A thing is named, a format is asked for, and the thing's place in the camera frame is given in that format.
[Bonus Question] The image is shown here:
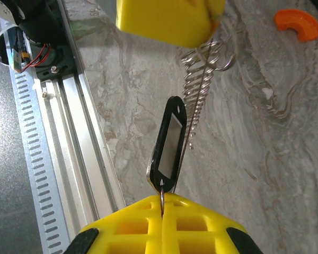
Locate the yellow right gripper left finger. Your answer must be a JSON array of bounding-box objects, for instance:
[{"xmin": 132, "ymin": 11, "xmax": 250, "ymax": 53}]
[{"xmin": 65, "ymin": 194, "xmax": 164, "ymax": 254}]

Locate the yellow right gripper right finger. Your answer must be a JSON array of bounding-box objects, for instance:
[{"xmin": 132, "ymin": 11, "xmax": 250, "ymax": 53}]
[{"xmin": 161, "ymin": 192, "xmax": 264, "ymax": 254}]

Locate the black key tag with ring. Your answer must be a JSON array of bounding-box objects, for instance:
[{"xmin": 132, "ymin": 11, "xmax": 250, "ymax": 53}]
[{"xmin": 146, "ymin": 95, "xmax": 188, "ymax": 220}]

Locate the orange curved plastic block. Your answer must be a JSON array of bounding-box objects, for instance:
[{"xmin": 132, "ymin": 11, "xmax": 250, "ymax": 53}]
[{"xmin": 273, "ymin": 8, "xmax": 318, "ymax": 43}]

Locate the grey metal sheet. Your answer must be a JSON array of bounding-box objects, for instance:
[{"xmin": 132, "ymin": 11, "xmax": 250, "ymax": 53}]
[{"xmin": 0, "ymin": 15, "xmax": 47, "ymax": 254}]

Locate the small circuit board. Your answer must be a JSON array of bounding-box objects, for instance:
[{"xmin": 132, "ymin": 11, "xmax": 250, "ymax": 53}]
[{"xmin": 12, "ymin": 29, "xmax": 27, "ymax": 71}]

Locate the aluminium mounting rail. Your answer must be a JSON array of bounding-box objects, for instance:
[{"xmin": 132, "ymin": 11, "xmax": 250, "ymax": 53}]
[{"xmin": 38, "ymin": 0, "xmax": 127, "ymax": 240}]

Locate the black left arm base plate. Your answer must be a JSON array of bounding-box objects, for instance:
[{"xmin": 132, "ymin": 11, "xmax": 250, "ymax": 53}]
[{"xmin": 34, "ymin": 43, "xmax": 77, "ymax": 82}]

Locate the slotted grey cable duct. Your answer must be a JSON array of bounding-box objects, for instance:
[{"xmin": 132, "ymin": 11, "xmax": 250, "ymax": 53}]
[{"xmin": 4, "ymin": 26, "xmax": 71, "ymax": 254}]

